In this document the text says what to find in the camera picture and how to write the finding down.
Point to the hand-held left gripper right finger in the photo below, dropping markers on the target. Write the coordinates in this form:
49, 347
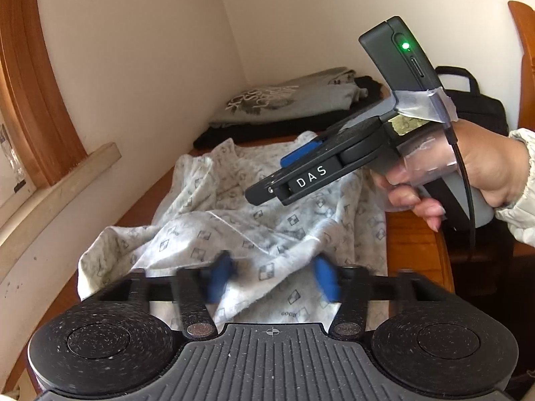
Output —
326, 280

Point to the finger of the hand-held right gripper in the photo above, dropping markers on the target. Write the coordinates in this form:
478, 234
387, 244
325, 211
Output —
299, 154
263, 190

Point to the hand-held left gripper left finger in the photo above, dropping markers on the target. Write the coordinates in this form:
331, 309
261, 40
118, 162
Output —
219, 277

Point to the grey patterned pajama top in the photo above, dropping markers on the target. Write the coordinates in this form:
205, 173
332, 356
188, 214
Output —
234, 217

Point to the person's right hand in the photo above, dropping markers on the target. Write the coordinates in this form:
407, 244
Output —
493, 163

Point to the black folded garment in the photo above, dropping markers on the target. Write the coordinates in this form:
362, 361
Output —
250, 131

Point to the grey printed t-shirt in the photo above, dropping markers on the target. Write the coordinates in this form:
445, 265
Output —
292, 96

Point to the black laptop bag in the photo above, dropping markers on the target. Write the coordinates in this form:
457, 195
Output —
485, 108

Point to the wooden furniture panel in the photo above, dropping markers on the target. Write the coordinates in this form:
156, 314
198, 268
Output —
524, 58

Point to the beige window sill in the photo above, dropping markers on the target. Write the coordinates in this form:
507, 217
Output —
50, 200

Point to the white framed window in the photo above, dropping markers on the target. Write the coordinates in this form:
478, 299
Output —
12, 154

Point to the wooden window trim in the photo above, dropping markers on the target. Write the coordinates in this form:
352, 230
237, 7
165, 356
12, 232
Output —
37, 92

